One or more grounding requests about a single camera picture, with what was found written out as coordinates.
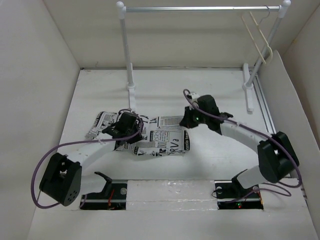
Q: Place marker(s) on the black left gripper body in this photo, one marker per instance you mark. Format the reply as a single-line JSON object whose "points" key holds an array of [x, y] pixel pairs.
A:
{"points": [[134, 138]]}

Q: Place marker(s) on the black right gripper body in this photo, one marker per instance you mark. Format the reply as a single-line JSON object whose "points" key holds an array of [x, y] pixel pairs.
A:
{"points": [[195, 117]]}

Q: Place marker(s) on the newspaper print trousers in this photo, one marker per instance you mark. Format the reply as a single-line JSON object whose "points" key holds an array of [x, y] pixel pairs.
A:
{"points": [[161, 136]]}

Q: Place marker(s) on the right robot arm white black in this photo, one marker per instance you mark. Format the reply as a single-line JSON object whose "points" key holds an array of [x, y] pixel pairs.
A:
{"points": [[276, 156]]}

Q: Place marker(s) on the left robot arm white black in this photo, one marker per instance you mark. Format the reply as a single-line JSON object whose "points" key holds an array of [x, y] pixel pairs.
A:
{"points": [[63, 178]]}

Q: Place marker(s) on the white clothes rack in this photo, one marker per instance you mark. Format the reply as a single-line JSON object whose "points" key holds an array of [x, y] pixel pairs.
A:
{"points": [[195, 34]]}

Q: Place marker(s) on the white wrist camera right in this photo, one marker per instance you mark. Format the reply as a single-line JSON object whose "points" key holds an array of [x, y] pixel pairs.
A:
{"points": [[193, 97]]}

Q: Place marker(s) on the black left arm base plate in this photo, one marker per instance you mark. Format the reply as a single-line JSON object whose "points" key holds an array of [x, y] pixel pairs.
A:
{"points": [[114, 200]]}

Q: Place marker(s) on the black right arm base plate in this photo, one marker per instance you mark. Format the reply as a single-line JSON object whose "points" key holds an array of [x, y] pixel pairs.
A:
{"points": [[229, 197]]}

